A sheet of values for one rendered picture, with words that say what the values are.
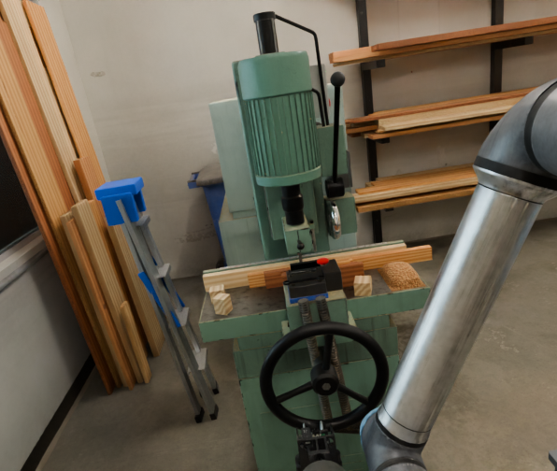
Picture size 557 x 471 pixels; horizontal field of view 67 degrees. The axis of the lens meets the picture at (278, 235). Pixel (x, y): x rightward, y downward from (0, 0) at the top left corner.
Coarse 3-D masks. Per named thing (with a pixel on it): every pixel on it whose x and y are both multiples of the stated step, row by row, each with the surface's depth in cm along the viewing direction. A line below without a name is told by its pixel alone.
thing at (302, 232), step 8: (304, 216) 123; (304, 224) 116; (288, 232) 113; (296, 232) 113; (304, 232) 113; (288, 240) 114; (296, 240) 114; (304, 240) 114; (312, 240) 116; (288, 248) 115; (296, 248) 115; (304, 248) 115; (312, 248) 115
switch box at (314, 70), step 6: (312, 66) 130; (324, 66) 130; (312, 72) 130; (318, 72) 130; (324, 72) 131; (312, 78) 131; (318, 78) 131; (324, 78) 131; (312, 84) 132; (318, 84) 132; (324, 84) 132; (318, 90) 132; (324, 90) 132; (318, 102) 133; (318, 108) 134; (318, 114) 135
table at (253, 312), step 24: (240, 288) 123; (264, 288) 121; (384, 288) 111; (240, 312) 110; (264, 312) 108; (360, 312) 109; (384, 312) 110; (216, 336) 109; (240, 336) 110; (336, 336) 100
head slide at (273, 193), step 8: (304, 184) 123; (312, 184) 123; (272, 192) 123; (280, 192) 123; (304, 192) 124; (312, 192) 124; (272, 200) 124; (280, 200) 124; (304, 200) 124; (312, 200) 125; (272, 208) 125; (280, 208) 125; (304, 208) 125; (312, 208) 125; (272, 216) 126; (280, 216) 126; (312, 216) 126; (272, 224) 126; (280, 224) 127; (272, 232) 127; (280, 232) 127
